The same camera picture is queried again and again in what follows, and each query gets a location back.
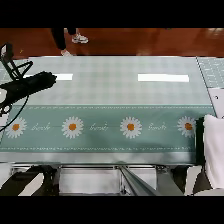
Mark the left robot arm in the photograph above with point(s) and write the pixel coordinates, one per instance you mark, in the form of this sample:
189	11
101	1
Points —
30	85

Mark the person's legs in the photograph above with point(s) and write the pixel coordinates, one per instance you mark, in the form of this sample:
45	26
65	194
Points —
59	38

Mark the white T-shirt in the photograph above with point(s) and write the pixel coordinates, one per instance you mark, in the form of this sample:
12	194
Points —
215	146

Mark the dark green garment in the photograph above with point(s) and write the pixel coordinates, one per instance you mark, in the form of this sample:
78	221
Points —
199	140

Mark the silver frame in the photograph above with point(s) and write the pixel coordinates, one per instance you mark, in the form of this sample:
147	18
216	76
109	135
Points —
140	186

